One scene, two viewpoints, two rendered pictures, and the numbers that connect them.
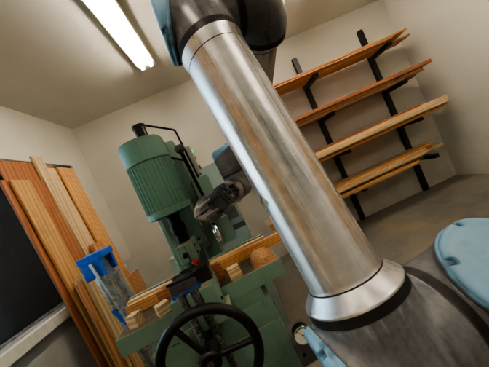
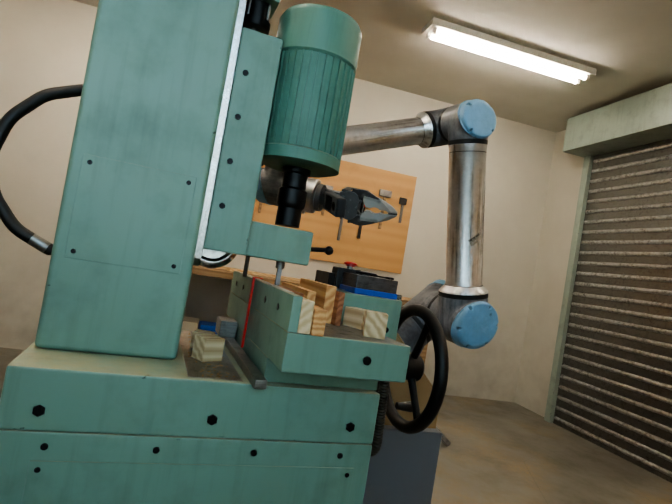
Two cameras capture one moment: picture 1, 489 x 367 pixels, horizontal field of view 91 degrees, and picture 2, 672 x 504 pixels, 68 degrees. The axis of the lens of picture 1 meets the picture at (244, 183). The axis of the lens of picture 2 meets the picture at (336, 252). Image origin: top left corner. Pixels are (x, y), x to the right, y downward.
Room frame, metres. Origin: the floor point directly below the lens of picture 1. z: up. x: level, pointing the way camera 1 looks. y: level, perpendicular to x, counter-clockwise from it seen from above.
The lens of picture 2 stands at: (1.08, 1.36, 1.01)
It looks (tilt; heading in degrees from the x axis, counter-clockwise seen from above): 2 degrees up; 258
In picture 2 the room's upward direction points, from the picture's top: 10 degrees clockwise
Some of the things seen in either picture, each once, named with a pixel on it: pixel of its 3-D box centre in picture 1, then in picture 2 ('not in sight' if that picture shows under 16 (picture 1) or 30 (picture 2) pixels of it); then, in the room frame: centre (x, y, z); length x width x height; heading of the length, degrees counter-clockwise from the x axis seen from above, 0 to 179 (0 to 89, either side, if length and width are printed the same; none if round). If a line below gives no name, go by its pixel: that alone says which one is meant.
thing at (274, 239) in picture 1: (207, 272); (271, 297); (0.97, 0.29, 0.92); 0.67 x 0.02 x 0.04; 98
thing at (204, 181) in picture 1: (205, 191); not in sight; (1.20, 0.19, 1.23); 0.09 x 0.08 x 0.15; 8
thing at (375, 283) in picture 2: (191, 277); (363, 280); (0.77, 0.28, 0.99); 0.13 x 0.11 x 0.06; 98
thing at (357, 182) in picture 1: (338, 135); not in sight; (3.06, -1.34, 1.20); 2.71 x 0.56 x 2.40; 93
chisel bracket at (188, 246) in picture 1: (190, 250); (273, 246); (0.98, 0.32, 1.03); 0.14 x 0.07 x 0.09; 8
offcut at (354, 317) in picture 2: (162, 307); (357, 318); (0.81, 0.43, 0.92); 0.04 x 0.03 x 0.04; 128
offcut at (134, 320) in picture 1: (134, 320); (375, 324); (0.81, 0.53, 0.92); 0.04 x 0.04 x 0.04; 77
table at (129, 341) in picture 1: (205, 298); (318, 329); (0.86, 0.30, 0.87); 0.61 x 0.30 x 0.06; 98
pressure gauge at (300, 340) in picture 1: (302, 335); not in sight; (0.79, 0.03, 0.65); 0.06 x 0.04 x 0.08; 98
